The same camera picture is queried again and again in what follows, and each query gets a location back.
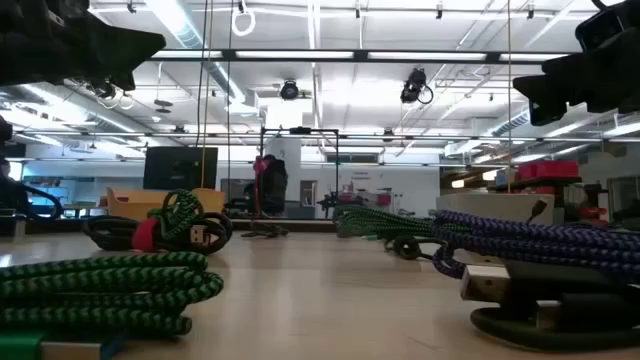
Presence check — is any red storage box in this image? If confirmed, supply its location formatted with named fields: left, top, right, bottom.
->
left=517, top=160, right=580, bottom=181

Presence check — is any black cable with red strap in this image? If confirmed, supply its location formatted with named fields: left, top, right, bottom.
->
left=82, top=212, right=234, bottom=255

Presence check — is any black overhead camera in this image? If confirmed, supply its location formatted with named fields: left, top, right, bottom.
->
left=279, top=79, right=300, bottom=101
left=399, top=68, right=435, bottom=106
left=89, top=78, right=121, bottom=101

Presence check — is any person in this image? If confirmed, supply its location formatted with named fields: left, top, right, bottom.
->
left=0, top=158, right=31, bottom=221

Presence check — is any black table frame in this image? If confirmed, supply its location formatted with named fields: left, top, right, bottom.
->
left=0, top=217, right=436, bottom=235

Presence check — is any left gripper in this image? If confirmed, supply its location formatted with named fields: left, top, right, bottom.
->
left=0, top=0, right=167, bottom=93

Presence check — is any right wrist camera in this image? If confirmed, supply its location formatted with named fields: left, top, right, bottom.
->
left=574, top=2, right=629, bottom=51

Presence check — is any thin black cable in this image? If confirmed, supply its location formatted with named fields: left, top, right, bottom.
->
left=382, top=234, right=449, bottom=261

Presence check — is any yellow plastic bin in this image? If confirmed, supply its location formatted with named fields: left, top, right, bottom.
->
left=106, top=187, right=226, bottom=222

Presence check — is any black monitor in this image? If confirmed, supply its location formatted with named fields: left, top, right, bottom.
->
left=143, top=145, right=219, bottom=191

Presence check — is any black office chair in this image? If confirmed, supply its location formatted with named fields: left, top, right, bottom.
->
left=260, top=153, right=290, bottom=217

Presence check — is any green braided cable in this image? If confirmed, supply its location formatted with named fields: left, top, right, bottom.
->
left=0, top=251, right=225, bottom=360
left=332, top=203, right=451, bottom=240
left=146, top=188, right=206, bottom=241

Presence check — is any red hanging strap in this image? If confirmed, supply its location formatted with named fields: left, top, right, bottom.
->
left=252, top=154, right=266, bottom=216

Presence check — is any black hanging cable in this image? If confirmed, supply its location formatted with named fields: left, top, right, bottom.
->
left=196, top=0, right=209, bottom=147
left=226, top=0, right=235, bottom=217

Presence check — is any silver ventilation duct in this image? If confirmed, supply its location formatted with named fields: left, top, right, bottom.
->
left=144, top=0, right=246, bottom=104

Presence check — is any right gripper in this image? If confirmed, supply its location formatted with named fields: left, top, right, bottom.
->
left=512, top=34, right=640, bottom=126

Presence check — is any white hanging cable loop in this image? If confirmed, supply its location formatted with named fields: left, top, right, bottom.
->
left=231, top=8, right=257, bottom=38

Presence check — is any dark wall shelf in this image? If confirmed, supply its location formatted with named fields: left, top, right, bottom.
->
left=487, top=175, right=584, bottom=194

